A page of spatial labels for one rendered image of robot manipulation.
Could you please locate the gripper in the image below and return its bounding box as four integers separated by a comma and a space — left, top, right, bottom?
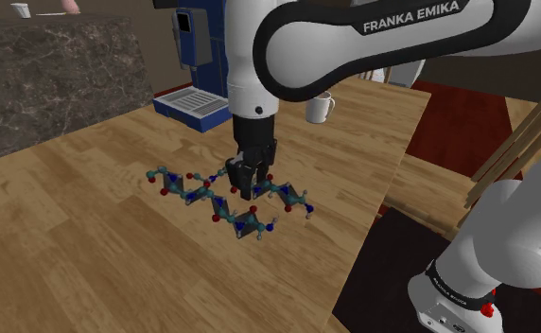
225, 113, 279, 202

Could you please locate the teal red blue molecule model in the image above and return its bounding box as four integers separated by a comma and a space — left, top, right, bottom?
145, 165, 316, 241

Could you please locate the white mug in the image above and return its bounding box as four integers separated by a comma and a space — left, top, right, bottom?
305, 90, 337, 125

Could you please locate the blue coffee machine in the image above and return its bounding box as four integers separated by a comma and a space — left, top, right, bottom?
152, 0, 236, 134

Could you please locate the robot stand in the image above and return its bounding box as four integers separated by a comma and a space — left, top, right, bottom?
332, 206, 541, 333

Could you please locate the dark marble counter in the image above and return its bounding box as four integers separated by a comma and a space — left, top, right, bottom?
0, 15, 155, 167

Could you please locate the wooden chair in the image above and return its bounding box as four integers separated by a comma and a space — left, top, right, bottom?
382, 75, 541, 239

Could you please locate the small white cup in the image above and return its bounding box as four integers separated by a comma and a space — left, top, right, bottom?
9, 2, 32, 20

